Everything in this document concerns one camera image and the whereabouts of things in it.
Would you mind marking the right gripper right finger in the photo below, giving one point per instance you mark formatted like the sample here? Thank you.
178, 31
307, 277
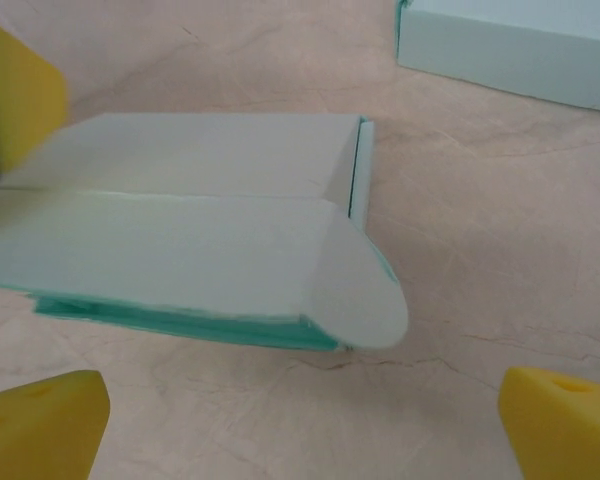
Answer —
565, 430

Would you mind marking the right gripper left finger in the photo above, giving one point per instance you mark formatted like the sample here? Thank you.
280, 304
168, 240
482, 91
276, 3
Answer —
35, 430

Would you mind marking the light blue paper box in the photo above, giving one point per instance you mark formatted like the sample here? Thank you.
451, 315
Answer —
505, 60
180, 240

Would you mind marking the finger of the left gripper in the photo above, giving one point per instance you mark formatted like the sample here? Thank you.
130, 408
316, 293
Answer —
20, 105

